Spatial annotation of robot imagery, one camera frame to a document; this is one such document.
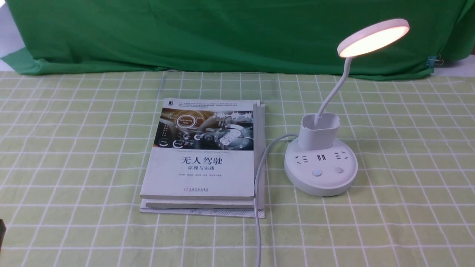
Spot teal binder clip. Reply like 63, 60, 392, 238
425, 55, 444, 68

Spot white desk lamp with sockets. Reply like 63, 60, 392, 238
284, 18, 410, 197

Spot green backdrop cloth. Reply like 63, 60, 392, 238
1, 0, 474, 80

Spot top white self-driving book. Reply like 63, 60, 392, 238
140, 98, 261, 201

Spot green checkered tablecloth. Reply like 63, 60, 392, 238
0, 72, 475, 267

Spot white lamp power cable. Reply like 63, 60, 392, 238
253, 133, 299, 267

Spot bottom white book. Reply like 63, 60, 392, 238
140, 103, 266, 218

